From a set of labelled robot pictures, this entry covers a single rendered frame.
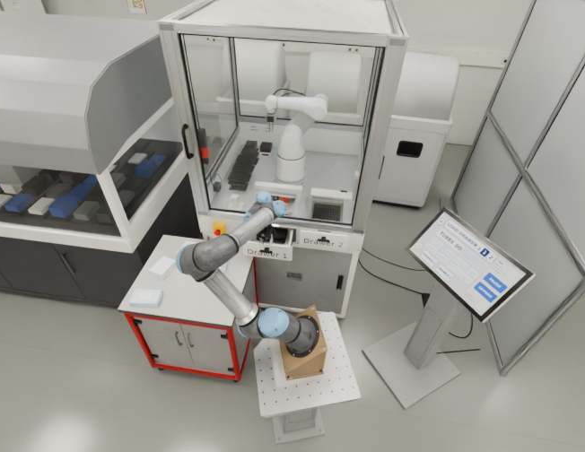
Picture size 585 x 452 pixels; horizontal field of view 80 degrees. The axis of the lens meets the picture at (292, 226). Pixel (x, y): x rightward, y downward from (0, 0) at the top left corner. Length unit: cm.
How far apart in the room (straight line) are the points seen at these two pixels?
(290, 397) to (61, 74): 180
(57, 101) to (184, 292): 110
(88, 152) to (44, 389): 168
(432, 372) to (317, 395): 121
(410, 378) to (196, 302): 151
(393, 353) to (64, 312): 250
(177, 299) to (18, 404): 135
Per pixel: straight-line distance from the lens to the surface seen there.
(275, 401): 168
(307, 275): 239
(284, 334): 149
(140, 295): 204
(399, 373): 265
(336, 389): 172
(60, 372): 297
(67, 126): 192
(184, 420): 253
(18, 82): 213
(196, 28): 169
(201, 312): 194
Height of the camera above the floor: 233
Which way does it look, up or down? 42 degrees down
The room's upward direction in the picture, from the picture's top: 2 degrees clockwise
